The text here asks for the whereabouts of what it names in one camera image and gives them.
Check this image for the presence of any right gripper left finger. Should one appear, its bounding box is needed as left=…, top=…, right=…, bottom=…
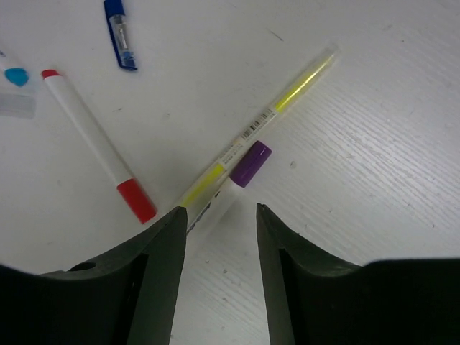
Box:
left=1, top=207, right=188, bottom=344

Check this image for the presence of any blue grip ballpoint pen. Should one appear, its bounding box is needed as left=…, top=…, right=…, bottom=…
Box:
left=103, top=0, right=137, bottom=72

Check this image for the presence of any red capped white pen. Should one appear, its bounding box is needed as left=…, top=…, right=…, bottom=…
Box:
left=41, top=69, right=157, bottom=224

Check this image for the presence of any purple capped white pen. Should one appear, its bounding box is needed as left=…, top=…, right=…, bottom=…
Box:
left=187, top=141, right=272, bottom=234

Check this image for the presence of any yellow highlighter pen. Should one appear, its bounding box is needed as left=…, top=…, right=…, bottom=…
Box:
left=175, top=43, right=339, bottom=209

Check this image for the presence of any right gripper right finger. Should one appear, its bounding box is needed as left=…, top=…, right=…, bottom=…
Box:
left=256, top=204, right=459, bottom=344

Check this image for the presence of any light blue capped pen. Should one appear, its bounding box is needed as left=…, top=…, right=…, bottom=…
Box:
left=1, top=45, right=36, bottom=119

